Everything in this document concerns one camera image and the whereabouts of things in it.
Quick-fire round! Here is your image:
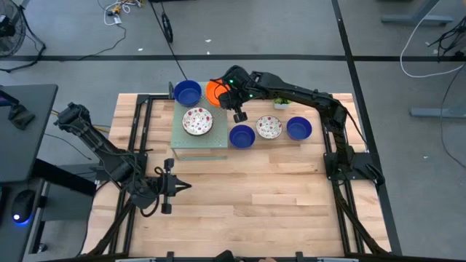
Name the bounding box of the black fan cable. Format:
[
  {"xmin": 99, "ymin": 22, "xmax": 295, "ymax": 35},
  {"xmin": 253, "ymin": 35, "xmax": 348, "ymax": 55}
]
[{"xmin": 0, "ymin": 7, "xmax": 47, "ymax": 74}]

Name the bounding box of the black aluminium table frame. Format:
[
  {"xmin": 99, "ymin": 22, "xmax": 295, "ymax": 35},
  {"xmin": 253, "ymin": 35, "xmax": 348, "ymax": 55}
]
[{"xmin": 82, "ymin": 82, "xmax": 392, "ymax": 262}]

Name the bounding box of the dark grey desk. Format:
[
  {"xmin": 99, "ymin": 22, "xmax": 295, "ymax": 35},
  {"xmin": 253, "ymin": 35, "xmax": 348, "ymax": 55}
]
[{"xmin": 0, "ymin": 83, "xmax": 59, "ymax": 184}]

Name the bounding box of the curved black cable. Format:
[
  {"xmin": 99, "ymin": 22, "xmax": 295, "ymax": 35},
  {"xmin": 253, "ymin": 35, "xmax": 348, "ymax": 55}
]
[{"xmin": 440, "ymin": 65, "xmax": 466, "ymax": 170}]

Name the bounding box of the long white cable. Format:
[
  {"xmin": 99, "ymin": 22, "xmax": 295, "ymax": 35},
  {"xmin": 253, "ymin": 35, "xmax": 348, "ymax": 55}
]
[{"xmin": 399, "ymin": 0, "xmax": 466, "ymax": 79}]

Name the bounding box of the small green potted plant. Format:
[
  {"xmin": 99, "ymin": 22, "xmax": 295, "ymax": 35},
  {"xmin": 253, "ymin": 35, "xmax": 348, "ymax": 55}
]
[{"xmin": 272, "ymin": 97, "xmax": 292, "ymax": 111}]

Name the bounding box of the pale green perforated metal shelf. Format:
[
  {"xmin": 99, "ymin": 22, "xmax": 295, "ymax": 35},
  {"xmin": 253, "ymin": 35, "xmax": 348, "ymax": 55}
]
[{"xmin": 170, "ymin": 80, "xmax": 229, "ymax": 162}]

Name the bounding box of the floral mini bowl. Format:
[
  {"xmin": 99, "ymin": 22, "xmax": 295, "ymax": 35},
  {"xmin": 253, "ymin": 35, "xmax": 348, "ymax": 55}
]
[
  {"xmin": 181, "ymin": 106, "xmax": 214, "ymax": 137},
  {"xmin": 255, "ymin": 115, "xmax": 283, "ymax": 140}
]

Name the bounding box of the blue mini bowl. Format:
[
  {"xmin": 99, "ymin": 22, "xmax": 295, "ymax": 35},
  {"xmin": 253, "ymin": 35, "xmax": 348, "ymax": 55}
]
[
  {"xmin": 229, "ymin": 124, "xmax": 256, "ymax": 150},
  {"xmin": 173, "ymin": 79, "xmax": 203, "ymax": 108},
  {"xmin": 285, "ymin": 116, "xmax": 313, "ymax": 142}
]

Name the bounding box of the white cable bundle with adapter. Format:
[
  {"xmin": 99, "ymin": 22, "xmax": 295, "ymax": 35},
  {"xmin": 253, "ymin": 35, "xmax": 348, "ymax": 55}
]
[{"xmin": 96, "ymin": 0, "xmax": 145, "ymax": 27}]

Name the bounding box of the orange mini bowl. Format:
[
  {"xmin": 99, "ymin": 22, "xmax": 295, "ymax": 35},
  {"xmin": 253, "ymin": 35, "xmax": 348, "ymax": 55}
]
[{"xmin": 205, "ymin": 78, "xmax": 232, "ymax": 108}]

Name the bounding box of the black and blue desk device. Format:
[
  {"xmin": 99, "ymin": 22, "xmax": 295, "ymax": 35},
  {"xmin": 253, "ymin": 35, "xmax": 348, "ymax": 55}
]
[{"xmin": 0, "ymin": 89, "xmax": 36, "ymax": 131}]

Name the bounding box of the black floor fan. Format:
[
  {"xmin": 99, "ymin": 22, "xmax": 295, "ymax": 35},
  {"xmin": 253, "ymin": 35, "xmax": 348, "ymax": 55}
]
[{"xmin": 0, "ymin": 0, "xmax": 28, "ymax": 58}]

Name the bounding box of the grey desk foot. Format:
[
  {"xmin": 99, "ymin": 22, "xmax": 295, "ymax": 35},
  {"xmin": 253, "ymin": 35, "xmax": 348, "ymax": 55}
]
[
  {"xmin": 409, "ymin": 105, "xmax": 466, "ymax": 119},
  {"xmin": 380, "ymin": 0, "xmax": 454, "ymax": 27}
]

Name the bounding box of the black desk beam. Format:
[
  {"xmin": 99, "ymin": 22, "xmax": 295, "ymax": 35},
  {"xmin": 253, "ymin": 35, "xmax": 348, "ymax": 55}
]
[{"xmin": 32, "ymin": 159, "xmax": 98, "ymax": 197}]

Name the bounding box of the black cable bundle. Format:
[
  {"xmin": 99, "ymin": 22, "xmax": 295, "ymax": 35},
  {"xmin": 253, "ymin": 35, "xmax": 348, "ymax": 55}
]
[{"xmin": 427, "ymin": 16, "xmax": 466, "ymax": 61}]

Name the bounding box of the black ring-shaped object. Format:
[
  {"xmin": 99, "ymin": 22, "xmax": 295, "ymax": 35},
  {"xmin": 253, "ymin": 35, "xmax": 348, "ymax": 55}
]
[{"xmin": 161, "ymin": 12, "xmax": 174, "ymax": 44}]

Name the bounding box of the long straight black cable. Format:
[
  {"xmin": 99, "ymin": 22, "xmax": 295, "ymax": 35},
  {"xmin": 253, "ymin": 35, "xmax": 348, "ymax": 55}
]
[{"xmin": 149, "ymin": 0, "xmax": 189, "ymax": 83}]

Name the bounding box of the black computer mouse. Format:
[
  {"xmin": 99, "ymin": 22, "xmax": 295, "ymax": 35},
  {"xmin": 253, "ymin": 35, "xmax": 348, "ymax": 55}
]
[{"xmin": 10, "ymin": 188, "xmax": 36, "ymax": 225}]

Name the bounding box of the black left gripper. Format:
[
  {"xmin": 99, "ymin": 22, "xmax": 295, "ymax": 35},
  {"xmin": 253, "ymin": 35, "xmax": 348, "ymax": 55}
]
[{"xmin": 156, "ymin": 159, "xmax": 192, "ymax": 215}]

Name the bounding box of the thin black floor cable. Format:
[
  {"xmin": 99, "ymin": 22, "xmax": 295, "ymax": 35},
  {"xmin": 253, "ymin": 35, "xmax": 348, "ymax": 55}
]
[{"xmin": 78, "ymin": 23, "xmax": 127, "ymax": 61}]

